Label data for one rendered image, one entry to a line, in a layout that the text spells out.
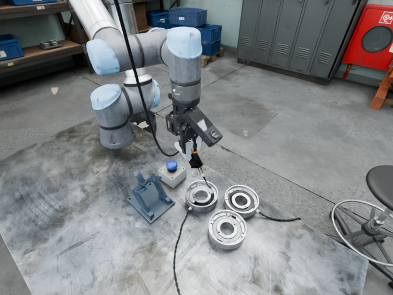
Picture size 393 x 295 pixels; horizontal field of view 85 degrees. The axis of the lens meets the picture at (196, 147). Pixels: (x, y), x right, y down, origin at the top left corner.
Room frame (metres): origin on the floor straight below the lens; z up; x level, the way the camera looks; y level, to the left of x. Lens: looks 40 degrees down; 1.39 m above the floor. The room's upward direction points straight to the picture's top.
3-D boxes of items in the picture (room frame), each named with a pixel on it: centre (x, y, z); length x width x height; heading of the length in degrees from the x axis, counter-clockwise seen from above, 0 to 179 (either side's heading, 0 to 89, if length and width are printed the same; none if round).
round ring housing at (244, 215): (0.40, -0.14, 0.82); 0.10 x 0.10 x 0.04
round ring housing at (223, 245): (0.31, -0.09, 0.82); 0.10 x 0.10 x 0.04
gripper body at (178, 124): (0.51, 0.03, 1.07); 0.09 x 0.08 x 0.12; 48
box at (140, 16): (4.59, 1.20, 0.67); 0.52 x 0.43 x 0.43; 140
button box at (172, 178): (0.53, 0.09, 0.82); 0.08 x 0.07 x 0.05; 50
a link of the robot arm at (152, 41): (0.58, 0.10, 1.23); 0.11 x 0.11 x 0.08; 33
